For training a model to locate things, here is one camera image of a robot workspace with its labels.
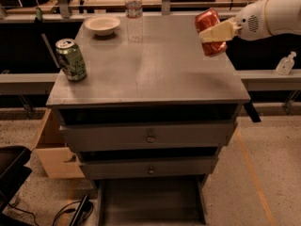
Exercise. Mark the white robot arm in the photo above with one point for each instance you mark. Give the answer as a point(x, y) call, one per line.
point(282, 17)

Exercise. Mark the light wooden box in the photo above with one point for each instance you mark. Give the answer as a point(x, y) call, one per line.
point(55, 156)

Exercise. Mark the upper grey drawer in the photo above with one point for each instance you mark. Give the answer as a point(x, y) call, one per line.
point(88, 138)

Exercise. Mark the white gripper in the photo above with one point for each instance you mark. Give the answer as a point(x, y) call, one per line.
point(250, 22)

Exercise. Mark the hand sanitizer bottle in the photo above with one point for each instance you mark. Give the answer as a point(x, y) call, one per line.
point(286, 64)

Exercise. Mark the red coke can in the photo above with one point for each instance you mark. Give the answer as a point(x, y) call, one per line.
point(204, 20)

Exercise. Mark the green soda can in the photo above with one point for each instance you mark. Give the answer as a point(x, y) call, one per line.
point(70, 59)

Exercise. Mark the black bin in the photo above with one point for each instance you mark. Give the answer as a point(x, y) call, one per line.
point(13, 171)

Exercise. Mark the clear water bottle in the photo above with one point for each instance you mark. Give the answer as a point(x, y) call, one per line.
point(134, 17)

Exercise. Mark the grey drawer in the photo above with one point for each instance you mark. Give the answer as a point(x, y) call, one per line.
point(88, 138)
point(139, 168)

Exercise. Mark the lower grey drawer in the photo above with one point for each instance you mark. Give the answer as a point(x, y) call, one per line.
point(139, 168)

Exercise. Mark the grey drawer cabinet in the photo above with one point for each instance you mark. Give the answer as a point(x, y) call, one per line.
point(165, 79)

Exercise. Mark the white bowl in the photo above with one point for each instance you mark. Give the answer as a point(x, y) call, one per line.
point(102, 25)

